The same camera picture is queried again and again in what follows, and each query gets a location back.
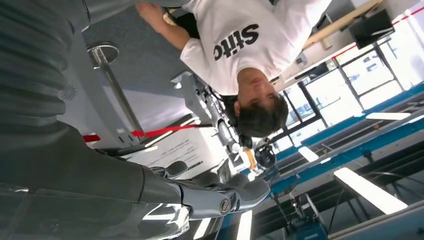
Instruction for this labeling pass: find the person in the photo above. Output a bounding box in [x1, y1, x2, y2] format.
[135, 0, 332, 138]

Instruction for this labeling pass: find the silver kiosk stand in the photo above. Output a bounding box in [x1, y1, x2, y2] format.
[56, 19, 143, 152]

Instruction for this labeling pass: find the red barrier belt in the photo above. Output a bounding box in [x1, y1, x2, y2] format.
[82, 123, 213, 143]

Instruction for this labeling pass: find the white printed sign board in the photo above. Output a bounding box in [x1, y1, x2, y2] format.
[127, 127, 229, 173]

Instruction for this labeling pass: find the silver background robot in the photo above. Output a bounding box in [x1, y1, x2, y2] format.
[171, 71, 276, 170]

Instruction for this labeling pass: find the ceiling light panel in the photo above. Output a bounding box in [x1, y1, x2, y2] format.
[333, 167, 408, 216]
[365, 111, 412, 121]
[235, 210, 253, 240]
[297, 146, 320, 163]

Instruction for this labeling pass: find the blue machine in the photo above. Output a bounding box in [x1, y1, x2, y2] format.
[286, 193, 330, 240]

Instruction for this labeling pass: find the chrome stanchion post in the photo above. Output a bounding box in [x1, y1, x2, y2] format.
[86, 42, 145, 135]

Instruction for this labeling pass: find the black wall monitor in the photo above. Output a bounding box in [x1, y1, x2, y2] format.
[348, 9, 396, 51]

